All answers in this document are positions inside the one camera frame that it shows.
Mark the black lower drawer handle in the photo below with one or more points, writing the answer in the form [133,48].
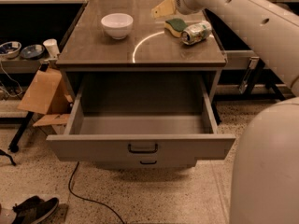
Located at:
[148,162]

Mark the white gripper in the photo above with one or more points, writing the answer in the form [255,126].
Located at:
[186,0]

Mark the open grey top drawer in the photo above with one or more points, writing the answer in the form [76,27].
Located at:
[113,110]

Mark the black sneaker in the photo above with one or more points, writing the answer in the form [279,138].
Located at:
[27,204]
[37,214]

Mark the lower grey drawer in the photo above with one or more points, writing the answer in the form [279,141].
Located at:
[136,164]

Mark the blue plate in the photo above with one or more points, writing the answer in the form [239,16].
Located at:
[33,52]

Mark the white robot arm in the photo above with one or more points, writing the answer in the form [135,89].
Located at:
[265,179]

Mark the black top drawer handle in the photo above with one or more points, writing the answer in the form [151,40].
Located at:
[143,150]

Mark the white paper cup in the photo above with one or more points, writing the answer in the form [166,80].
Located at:
[52,47]

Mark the white ceramic bowl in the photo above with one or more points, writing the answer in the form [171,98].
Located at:
[117,25]

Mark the brown cardboard box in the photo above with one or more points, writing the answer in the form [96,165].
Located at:
[47,95]

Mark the green yellow sponge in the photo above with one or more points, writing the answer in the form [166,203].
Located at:
[175,26]

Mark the crushed green white can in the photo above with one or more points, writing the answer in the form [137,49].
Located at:
[196,33]

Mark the black drawer handle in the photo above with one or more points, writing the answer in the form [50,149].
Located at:
[148,162]
[143,150]

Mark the grey drawer cabinet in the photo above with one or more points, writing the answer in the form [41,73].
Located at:
[149,48]

